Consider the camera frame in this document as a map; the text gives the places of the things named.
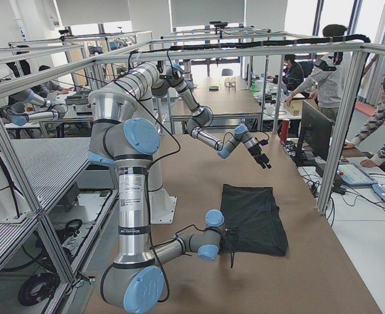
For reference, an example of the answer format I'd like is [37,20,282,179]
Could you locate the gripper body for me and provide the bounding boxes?
[248,141,271,169]
[220,226,239,258]

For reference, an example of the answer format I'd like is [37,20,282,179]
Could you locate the black t-shirt with logo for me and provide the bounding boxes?
[221,184,288,256]

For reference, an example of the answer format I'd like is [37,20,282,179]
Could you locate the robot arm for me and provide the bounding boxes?
[88,62,224,313]
[112,61,271,169]

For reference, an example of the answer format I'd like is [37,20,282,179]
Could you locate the standing person grey hoodie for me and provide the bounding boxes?
[285,24,348,124]

